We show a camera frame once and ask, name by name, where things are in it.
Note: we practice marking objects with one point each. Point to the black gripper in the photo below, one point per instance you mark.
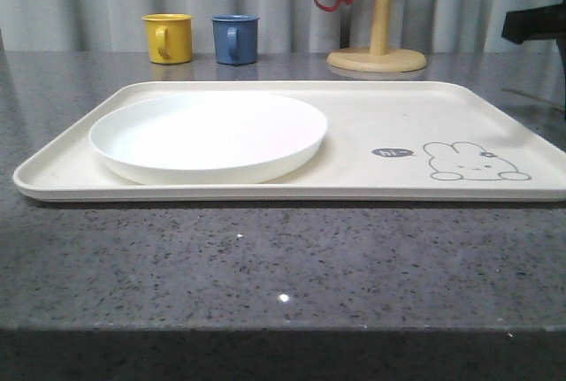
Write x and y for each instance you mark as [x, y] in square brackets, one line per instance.
[542, 23]

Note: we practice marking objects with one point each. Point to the silver metal fork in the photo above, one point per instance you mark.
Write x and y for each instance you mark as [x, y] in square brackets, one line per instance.
[535, 98]

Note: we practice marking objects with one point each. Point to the white round plate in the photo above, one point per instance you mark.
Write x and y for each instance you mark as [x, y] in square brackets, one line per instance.
[213, 137]

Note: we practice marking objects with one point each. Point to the wooden mug tree stand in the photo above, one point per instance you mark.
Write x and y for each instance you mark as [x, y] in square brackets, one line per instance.
[379, 56]

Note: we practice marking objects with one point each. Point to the blue enamel mug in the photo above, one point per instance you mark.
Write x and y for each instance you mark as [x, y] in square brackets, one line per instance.
[235, 38]

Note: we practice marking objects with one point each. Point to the yellow enamel mug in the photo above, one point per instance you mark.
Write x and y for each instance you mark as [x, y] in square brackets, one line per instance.
[169, 38]

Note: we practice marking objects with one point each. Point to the cream rabbit serving tray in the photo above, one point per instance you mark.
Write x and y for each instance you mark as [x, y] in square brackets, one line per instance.
[386, 140]

